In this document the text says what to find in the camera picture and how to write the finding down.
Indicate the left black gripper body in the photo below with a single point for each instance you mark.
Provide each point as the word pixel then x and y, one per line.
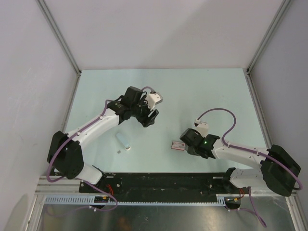
pixel 141 111

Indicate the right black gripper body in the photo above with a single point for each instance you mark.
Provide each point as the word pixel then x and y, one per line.
pixel 191 151

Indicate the small light blue stapler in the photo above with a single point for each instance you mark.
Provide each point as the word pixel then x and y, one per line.
pixel 124 141

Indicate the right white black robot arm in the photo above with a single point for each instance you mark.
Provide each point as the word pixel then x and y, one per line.
pixel 273 168

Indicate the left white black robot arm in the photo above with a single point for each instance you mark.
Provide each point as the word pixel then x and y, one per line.
pixel 66 149

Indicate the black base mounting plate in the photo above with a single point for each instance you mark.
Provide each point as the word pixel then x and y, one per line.
pixel 204 182

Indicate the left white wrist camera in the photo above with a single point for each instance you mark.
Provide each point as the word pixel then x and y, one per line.
pixel 153 99

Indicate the aluminium frame rail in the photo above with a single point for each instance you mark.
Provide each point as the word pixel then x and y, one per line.
pixel 71 187

